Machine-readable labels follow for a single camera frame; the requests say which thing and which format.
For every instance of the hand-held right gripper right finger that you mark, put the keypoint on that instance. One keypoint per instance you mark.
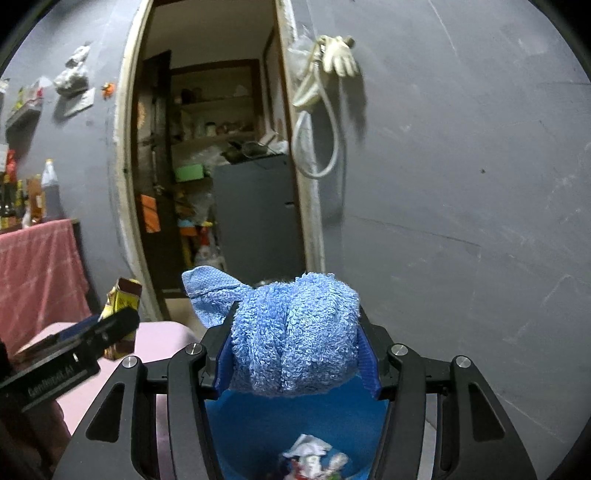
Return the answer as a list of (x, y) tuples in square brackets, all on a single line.
[(369, 364)]

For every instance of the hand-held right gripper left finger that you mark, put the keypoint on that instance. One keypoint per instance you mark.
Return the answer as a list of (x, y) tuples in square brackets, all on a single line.
[(224, 364)]

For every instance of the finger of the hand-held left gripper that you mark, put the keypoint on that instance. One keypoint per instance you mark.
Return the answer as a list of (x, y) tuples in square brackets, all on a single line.
[(115, 330), (78, 328)]

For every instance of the orange yellow snack packet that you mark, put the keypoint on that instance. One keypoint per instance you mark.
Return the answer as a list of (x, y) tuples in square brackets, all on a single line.
[(122, 297)]

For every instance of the blue plastic bin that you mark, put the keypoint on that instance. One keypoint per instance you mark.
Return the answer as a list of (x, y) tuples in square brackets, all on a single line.
[(258, 429)]

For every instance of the blue terry towel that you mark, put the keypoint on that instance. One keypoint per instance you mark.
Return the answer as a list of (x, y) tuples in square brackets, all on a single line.
[(295, 332)]

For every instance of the white wrapper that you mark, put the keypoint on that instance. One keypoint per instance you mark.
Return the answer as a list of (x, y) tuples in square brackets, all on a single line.
[(307, 445)]

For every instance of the clear plastic wrapper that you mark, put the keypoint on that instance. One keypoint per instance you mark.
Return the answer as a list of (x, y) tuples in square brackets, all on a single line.
[(330, 468)]

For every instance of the pink floral covered table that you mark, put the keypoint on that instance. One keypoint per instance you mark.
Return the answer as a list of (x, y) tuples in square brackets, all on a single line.
[(157, 337)]

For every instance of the pink red cloth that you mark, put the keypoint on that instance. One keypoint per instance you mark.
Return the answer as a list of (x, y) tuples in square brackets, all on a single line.
[(37, 267)]

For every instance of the orange sheet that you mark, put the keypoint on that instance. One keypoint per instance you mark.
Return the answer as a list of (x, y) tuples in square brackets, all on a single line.
[(150, 214)]

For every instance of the orange liquid bottle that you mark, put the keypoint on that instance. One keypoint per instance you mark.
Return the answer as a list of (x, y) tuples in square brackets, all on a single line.
[(36, 198)]

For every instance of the clear bottle with dark liquid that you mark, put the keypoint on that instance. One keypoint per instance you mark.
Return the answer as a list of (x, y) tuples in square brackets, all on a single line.
[(51, 194)]

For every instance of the dark glass bottle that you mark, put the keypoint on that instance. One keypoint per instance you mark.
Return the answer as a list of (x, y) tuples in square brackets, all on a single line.
[(9, 207)]

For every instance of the grey cabinet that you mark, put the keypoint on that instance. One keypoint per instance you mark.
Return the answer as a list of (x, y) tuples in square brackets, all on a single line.
[(258, 217)]

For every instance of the green box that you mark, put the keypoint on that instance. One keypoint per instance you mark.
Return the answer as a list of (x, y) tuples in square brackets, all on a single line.
[(189, 173)]

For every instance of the wooden shelf unit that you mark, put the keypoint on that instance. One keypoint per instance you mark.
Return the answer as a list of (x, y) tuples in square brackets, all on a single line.
[(217, 101)]

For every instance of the hanging white plastic bags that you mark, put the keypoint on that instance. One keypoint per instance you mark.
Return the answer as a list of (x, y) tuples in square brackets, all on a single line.
[(71, 74)]

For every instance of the white rubber gloves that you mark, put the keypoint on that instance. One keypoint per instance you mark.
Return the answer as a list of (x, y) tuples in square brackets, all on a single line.
[(339, 55)]

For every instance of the clear plastic bag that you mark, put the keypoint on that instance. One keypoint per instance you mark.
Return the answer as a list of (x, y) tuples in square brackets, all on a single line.
[(300, 55)]

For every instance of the wooden door frame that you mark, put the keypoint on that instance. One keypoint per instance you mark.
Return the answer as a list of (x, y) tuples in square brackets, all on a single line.
[(122, 184)]

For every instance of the wall shelf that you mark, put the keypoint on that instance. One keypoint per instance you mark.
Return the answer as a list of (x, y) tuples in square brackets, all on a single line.
[(23, 113)]

